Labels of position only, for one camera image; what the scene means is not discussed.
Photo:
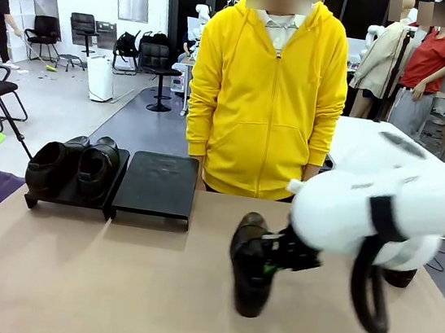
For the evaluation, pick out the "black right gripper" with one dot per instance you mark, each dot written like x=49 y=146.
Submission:
x=295 y=254

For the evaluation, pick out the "black leather shoe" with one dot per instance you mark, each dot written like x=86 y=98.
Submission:
x=96 y=170
x=245 y=260
x=48 y=168
x=400 y=278

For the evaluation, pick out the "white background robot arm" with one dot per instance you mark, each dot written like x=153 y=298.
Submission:
x=373 y=30

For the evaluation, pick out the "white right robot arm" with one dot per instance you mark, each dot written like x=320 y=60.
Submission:
x=367 y=185

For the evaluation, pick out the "black shoe stand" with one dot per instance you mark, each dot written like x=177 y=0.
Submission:
x=158 y=187
x=113 y=185

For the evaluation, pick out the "person's left hand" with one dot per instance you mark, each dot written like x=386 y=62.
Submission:
x=312 y=173

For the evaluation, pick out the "black slanted tripod pole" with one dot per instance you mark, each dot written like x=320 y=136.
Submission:
x=11 y=122

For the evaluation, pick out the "small black stool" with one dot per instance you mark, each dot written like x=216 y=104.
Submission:
x=70 y=58

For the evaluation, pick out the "person in yellow hoodie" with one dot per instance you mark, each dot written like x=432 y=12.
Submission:
x=261 y=118

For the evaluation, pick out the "black office armchair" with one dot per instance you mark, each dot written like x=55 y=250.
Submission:
x=45 y=28

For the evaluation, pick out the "white air purifier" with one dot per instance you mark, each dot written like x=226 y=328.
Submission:
x=100 y=80

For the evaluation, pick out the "white table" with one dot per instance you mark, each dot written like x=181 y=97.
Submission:
x=357 y=139

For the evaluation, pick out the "white storage drawers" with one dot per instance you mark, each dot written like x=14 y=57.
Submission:
x=21 y=8

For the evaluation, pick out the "black bar stool chair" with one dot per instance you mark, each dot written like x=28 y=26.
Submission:
x=83 y=23

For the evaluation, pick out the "grey cabinet box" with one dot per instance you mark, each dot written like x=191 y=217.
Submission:
x=106 y=32

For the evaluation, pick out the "black chair with backpack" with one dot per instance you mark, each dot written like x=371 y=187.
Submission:
x=127 y=45

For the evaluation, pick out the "background desk with items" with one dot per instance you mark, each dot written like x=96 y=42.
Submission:
x=180 y=83

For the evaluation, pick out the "black quilted bar chair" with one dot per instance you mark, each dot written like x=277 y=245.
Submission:
x=155 y=57

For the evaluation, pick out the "black bags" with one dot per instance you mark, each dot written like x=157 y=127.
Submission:
x=159 y=39

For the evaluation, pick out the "mannequin with beige jacket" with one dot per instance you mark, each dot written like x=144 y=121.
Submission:
x=385 y=52

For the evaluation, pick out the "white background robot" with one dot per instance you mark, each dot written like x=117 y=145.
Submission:
x=202 y=12

